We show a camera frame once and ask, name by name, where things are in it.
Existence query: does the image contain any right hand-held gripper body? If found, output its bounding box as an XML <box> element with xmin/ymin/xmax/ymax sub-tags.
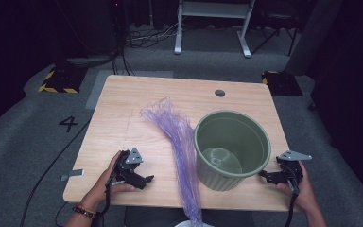
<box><xmin>275</xmin><ymin>149</ymin><xmax>313</xmax><ymax>192</ymax></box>

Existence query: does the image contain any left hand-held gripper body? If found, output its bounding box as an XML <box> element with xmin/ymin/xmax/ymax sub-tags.
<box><xmin>112</xmin><ymin>147</ymin><xmax>147</xmax><ymax>190</ymax></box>

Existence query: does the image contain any purple plastic bag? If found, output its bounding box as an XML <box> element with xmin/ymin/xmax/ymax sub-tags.
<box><xmin>140</xmin><ymin>96</ymin><xmax>204</xmax><ymax>227</ymax></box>

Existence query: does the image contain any green plastic bin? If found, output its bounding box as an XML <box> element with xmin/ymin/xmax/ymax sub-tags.
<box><xmin>193</xmin><ymin>109</ymin><xmax>272</xmax><ymax>193</ymax></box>

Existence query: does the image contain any person's right hand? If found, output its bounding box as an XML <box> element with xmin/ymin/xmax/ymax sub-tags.
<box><xmin>275</xmin><ymin>160</ymin><xmax>321</xmax><ymax>213</ymax></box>

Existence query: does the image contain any person's left hand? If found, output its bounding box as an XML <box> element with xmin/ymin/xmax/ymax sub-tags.
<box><xmin>84</xmin><ymin>150</ymin><xmax>137</xmax><ymax>208</ymax></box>

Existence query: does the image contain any grey tape strip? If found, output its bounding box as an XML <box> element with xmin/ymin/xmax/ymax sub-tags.
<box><xmin>60</xmin><ymin>168</ymin><xmax>85</xmax><ymax>183</ymax></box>

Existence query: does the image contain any person's white shirt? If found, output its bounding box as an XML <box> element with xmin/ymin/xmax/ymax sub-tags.
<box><xmin>174</xmin><ymin>219</ymin><xmax>216</xmax><ymax>227</ymax></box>

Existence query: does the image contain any grey pillar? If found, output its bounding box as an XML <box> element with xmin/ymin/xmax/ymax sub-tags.
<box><xmin>284</xmin><ymin>0</ymin><xmax>345</xmax><ymax>77</ymax></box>

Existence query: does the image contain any black folding stand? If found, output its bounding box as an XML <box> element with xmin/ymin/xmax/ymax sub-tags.
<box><xmin>251</xmin><ymin>8</ymin><xmax>300</xmax><ymax>57</ymax></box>

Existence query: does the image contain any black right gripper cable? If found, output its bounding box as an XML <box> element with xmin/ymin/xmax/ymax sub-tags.
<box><xmin>284</xmin><ymin>169</ymin><xmax>301</xmax><ymax>227</ymax></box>

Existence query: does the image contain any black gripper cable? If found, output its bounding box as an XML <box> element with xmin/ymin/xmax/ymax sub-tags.
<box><xmin>284</xmin><ymin>169</ymin><xmax>301</xmax><ymax>227</ymax></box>
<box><xmin>91</xmin><ymin>150</ymin><xmax>124</xmax><ymax>227</ymax></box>

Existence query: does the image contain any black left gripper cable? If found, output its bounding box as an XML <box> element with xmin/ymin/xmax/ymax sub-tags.
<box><xmin>91</xmin><ymin>150</ymin><xmax>124</xmax><ymax>227</ymax></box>

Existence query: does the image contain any beaded bracelet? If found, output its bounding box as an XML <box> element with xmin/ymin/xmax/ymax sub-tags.
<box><xmin>72</xmin><ymin>201</ymin><xmax>98</xmax><ymax>219</ymax></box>

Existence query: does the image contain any long black floor cable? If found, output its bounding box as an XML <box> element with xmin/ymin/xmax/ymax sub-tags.
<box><xmin>19</xmin><ymin>117</ymin><xmax>93</xmax><ymax>227</ymax></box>

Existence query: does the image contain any black yellow striped base plate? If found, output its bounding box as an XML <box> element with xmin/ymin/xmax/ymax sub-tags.
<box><xmin>261</xmin><ymin>70</ymin><xmax>303</xmax><ymax>97</ymax></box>
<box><xmin>37</xmin><ymin>66</ymin><xmax>88</xmax><ymax>95</ymax></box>

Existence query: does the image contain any bundle of floor cables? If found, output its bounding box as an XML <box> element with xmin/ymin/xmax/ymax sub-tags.
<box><xmin>112</xmin><ymin>20</ymin><xmax>180</xmax><ymax>77</ymax></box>

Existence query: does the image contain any white desk frame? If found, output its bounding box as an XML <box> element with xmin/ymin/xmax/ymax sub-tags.
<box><xmin>174</xmin><ymin>0</ymin><xmax>256</xmax><ymax>59</ymax></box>

